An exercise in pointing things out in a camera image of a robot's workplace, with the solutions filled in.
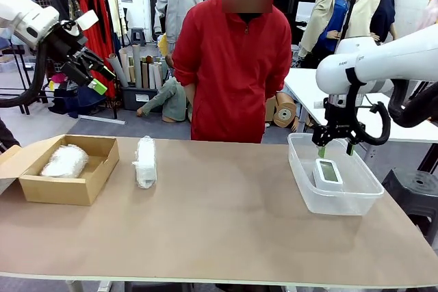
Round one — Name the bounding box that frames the person's right forearm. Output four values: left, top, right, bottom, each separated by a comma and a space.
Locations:
183, 83, 198, 110

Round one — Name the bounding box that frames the person in red jacket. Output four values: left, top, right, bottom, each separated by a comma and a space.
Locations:
170, 0, 292, 144

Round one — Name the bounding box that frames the grey paper roll leaning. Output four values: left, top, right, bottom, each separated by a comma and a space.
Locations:
105, 53, 129, 88

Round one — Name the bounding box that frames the mannequin in grey hoodie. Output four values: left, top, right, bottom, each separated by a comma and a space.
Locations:
153, 0, 205, 45

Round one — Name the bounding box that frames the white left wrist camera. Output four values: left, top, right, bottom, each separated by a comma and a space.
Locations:
75, 10, 100, 31

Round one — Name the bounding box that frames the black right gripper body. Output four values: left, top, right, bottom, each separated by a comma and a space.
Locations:
311, 98, 361, 146

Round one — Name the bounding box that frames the red hanging dress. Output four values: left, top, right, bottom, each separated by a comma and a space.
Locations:
75, 0, 117, 98

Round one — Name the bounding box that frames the narrow bubble-wrapped clock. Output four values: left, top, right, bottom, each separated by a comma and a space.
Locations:
131, 135, 158, 189

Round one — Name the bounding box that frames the brown cardboard box on floor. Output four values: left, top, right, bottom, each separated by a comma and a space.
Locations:
263, 96, 278, 124

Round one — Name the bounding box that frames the mannequin in beige coat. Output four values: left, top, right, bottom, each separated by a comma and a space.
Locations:
298, 0, 361, 68

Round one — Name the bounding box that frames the white paper roll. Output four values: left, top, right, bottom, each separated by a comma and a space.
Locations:
147, 62, 157, 90

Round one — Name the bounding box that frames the grey bin with label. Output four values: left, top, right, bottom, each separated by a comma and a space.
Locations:
120, 85, 162, 111

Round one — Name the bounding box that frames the clear plastic container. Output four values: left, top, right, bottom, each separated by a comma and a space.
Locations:
287, 132, 385, 217

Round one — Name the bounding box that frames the black right arm hose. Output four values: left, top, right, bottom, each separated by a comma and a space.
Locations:
345, 66, 438, 146

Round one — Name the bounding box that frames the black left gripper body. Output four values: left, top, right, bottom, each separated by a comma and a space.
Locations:
45, 24, 87, 64

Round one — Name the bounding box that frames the wide bubble-wrapped clock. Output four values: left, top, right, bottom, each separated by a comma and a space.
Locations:
40, 145, 90, 179

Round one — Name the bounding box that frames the white monitor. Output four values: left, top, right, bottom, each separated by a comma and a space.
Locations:
296, 1, 318, 23

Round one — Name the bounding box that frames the mannequin in cream navy top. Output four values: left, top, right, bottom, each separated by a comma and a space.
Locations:
348, 0, 408, 45

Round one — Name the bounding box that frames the mannequin in green shirt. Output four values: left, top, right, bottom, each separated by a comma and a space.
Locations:
136, 53, 194, 124

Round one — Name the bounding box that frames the small grey stool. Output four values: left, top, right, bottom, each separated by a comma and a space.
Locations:
131, 27, 147, 47

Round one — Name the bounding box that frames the white side table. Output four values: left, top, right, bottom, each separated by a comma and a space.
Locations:
283, 66, 438, 144

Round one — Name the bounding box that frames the dark sleeved bystander arm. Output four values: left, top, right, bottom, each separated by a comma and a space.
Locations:
0, 119, 22, 152

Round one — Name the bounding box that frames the black clothes rack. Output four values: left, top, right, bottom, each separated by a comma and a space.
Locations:
0, 0, 120, 120

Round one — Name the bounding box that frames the open brown cardboard box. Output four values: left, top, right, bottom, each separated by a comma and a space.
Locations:
0, 133, 120, 207

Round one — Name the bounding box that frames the cream paper roll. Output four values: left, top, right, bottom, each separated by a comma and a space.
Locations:
118, 48, 133, 84

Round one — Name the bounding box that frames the tall grey paper roll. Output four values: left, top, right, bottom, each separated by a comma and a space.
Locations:
132, 44, 143, 88

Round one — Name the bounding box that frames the black plastic stool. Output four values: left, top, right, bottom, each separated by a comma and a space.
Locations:
381, 168, 438, 238

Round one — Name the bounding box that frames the cream hanging garment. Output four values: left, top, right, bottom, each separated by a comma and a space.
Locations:
105, 0, 123, 38

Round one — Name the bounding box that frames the metal bar on floor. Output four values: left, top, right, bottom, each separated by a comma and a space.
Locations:
78, 115, 126, 125

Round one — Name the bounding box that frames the unwrapped white digital clock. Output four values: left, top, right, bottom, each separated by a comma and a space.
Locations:
311, 157, 344, 193

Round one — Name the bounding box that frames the black hanging garment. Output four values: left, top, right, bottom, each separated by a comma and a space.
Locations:
51, 0, 78, 23

